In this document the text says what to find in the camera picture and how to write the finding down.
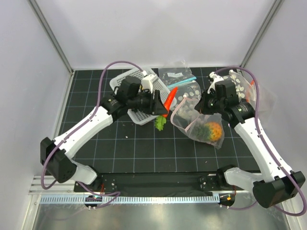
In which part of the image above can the orange toy pineapple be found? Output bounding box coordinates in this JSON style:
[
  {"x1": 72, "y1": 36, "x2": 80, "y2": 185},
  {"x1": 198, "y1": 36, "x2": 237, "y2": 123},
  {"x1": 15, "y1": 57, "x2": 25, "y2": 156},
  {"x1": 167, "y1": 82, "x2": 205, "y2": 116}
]
[{"x1": 191, "y1": 122, "x2": 224, "y2": 142}]

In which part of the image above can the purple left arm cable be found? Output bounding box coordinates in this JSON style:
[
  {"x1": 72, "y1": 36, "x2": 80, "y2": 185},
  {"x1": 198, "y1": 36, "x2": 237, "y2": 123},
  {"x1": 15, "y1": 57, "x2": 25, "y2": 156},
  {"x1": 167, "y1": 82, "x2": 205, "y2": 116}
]
[{"x1": 41, "y1": 60, "x2": 147, "y2": 190}]

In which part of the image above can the slotted cable duct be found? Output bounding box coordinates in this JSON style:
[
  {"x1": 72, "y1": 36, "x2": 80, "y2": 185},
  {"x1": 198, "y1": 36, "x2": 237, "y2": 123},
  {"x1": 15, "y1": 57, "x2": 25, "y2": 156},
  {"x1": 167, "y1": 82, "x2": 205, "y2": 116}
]
[{"x1": 40, "y1": 194, "x2": 220, "y2": 204}]

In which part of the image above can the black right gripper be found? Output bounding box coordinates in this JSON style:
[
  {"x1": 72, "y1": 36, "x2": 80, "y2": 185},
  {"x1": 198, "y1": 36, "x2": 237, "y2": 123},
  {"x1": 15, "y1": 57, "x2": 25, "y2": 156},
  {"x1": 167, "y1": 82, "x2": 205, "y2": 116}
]
[{"x1": 195, "y1": 89, "x2": 224, "y2": 115}]

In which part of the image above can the white perforated plastic basket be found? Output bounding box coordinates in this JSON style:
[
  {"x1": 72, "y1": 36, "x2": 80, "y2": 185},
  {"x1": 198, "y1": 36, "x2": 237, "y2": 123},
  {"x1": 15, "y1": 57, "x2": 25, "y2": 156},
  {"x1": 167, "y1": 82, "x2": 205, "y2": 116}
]
[{"x1": 109, "y1": 68, "x2": 170, "y2": 125}]

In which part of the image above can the pink-zipper clear zip bag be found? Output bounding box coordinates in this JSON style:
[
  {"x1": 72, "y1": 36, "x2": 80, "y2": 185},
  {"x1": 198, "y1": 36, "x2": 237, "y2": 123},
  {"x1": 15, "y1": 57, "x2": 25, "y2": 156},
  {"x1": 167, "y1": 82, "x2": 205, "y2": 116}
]
[{"x1": 170, "y1": 96, "x2": 224, "y2": 149}]

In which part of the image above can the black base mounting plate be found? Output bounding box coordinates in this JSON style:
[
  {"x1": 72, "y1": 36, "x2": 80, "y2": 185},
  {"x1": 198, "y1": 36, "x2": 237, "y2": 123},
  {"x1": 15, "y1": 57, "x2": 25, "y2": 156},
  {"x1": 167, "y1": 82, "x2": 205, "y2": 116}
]
[{"x1": 73, "y1": 171, "x2": 245, "y2": 195}]

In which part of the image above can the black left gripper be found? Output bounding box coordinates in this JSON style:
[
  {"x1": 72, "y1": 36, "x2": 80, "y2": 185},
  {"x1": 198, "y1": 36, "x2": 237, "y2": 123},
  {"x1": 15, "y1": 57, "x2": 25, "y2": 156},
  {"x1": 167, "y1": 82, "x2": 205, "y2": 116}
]
[{"x1": 127, "y1": 88, "x2": 167, "y2": 115}]

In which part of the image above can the blue-zipper clear zip bag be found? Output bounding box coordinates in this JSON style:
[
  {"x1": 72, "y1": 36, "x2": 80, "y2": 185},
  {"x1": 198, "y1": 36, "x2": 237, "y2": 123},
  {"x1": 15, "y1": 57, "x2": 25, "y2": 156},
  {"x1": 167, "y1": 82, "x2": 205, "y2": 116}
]
[{"x1": 158, "y1": 66, "x2": 196, "y2": 87}]

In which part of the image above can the orange-zipper clear zip bag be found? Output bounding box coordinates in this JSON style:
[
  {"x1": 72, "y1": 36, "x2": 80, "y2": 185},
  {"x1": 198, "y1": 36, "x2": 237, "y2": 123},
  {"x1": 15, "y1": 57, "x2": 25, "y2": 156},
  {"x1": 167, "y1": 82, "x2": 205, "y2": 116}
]
[{"x1": 223, "y1": 69, "x2": 257, "y2": 109}]

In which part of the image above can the white-dotted clear zip bag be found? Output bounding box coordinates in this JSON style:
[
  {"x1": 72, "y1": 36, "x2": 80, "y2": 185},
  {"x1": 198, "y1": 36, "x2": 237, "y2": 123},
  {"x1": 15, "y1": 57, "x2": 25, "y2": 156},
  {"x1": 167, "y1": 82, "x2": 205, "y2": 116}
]
[{"x1": 172, "y1": 80, "x2": 201, "y2": 110}]

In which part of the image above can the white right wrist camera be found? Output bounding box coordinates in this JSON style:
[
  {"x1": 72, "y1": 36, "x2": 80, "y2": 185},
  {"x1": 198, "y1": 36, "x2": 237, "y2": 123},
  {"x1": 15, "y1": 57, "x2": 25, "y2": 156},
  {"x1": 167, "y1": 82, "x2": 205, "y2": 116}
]
[{"x1": 206, "y1": 72, "x2": 225, "y2": 94}]

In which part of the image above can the aluminium frame rail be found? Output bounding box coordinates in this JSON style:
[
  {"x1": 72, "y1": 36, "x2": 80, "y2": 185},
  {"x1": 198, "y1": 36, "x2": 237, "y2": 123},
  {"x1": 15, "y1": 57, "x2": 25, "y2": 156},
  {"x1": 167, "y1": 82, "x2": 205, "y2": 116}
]
[{"x1": 28, "y1": 174, "x2": 79, "y2": 195}]

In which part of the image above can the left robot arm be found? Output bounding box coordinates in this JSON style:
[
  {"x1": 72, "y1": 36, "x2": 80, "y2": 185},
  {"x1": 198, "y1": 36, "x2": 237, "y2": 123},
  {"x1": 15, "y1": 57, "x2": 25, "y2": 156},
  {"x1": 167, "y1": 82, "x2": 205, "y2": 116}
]
[{"x1": 40, "y1": 74, "x2": 167, "y2": 192}]

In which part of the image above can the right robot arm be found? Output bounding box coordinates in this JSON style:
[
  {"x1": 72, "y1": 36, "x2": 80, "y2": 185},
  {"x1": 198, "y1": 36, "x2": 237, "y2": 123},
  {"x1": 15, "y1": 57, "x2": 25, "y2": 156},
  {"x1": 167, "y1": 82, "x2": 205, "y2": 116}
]
[{"x1": 195, "y1": 79, "x2": 306, "y2": 208}]

